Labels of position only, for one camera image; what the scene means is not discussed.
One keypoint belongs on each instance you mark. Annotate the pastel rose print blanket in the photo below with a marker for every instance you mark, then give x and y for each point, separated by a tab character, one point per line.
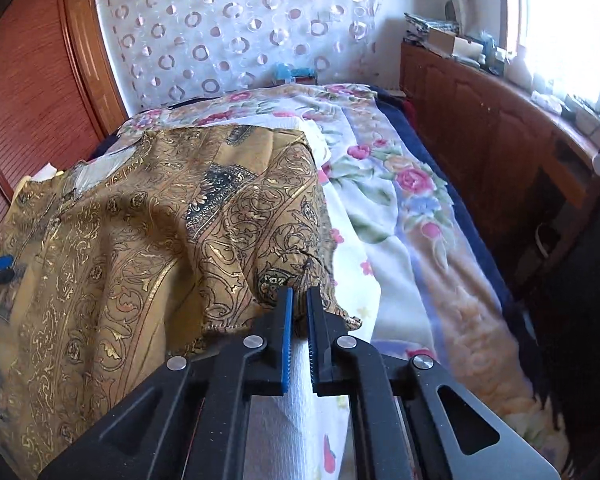
405	180

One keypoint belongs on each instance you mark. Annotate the window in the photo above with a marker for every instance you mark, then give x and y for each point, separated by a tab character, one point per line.
570	10

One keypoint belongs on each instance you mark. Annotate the wooden side cabinet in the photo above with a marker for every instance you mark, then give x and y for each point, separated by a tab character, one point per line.
480	125

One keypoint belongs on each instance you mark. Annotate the cardboard box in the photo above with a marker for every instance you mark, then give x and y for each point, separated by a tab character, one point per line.
450	42

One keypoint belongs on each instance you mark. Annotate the wooden wardrobe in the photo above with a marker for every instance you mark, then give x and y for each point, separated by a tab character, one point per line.
30	85

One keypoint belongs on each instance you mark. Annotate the gold patterned garment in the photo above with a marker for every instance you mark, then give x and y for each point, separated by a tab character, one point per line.
130	260

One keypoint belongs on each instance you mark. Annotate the stack of papers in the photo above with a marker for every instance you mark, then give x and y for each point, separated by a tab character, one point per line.
420	25

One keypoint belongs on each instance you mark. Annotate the white flower print bedsheet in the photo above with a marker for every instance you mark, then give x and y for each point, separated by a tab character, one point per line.
360	240

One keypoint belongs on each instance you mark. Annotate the blue plastic object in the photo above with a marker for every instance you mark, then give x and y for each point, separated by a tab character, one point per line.
285	71

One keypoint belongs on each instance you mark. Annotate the white circle pattern curtain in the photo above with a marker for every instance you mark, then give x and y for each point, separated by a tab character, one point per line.
230	20

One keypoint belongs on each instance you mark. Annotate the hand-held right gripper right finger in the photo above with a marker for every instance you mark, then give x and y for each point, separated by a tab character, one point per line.
314	340

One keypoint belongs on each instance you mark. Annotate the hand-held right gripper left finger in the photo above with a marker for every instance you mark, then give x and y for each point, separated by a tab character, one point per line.
286	340

